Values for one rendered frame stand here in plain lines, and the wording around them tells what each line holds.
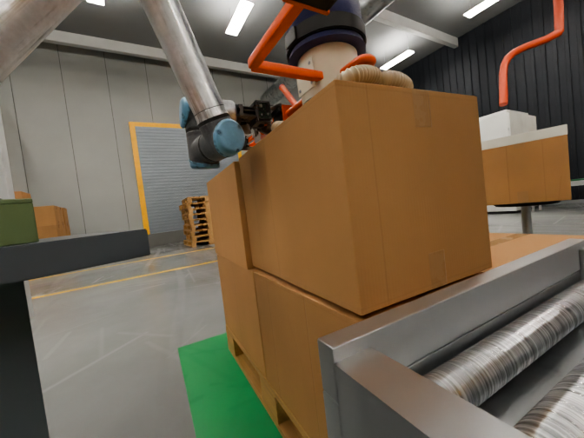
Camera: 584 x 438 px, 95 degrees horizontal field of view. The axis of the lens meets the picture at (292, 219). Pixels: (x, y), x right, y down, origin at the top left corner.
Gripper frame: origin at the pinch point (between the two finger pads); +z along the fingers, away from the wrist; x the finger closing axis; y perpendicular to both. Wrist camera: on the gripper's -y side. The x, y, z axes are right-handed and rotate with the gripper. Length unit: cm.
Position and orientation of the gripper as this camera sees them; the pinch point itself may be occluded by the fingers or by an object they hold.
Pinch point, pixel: (284, 120)
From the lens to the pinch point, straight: 107.4
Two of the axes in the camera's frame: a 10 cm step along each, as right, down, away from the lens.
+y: 4.6, -0.1, -8.9
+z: 8.8, -1.2, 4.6
